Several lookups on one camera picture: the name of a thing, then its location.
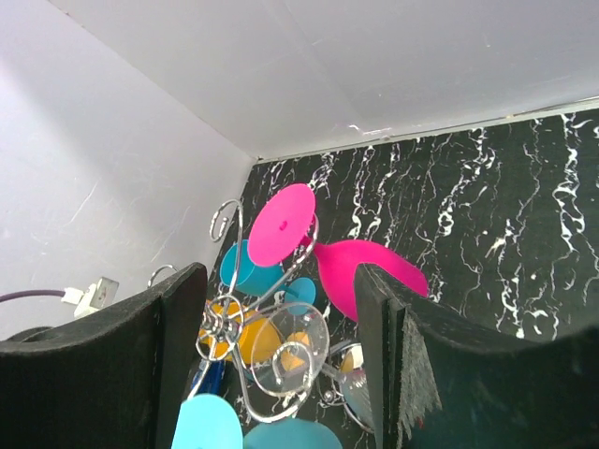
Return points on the orange wine glass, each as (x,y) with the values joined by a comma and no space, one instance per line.
(258,339)

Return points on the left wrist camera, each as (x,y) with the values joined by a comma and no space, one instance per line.
(96,297)

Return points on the blue carabiner clip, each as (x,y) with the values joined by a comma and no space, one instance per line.
(207,378)

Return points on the clear wine glass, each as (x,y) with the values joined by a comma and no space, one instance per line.
(291,317)

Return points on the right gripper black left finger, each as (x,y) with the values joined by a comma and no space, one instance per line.
(112,379)

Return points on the blue wine glass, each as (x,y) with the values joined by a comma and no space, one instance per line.
(241,275)
(208,421)

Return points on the chrome wine glass rack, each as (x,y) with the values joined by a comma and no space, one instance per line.
(344,366)

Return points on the magenta wine glass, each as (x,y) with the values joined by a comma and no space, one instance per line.
(283,225)

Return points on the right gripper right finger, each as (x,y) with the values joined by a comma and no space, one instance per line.
(439,380)

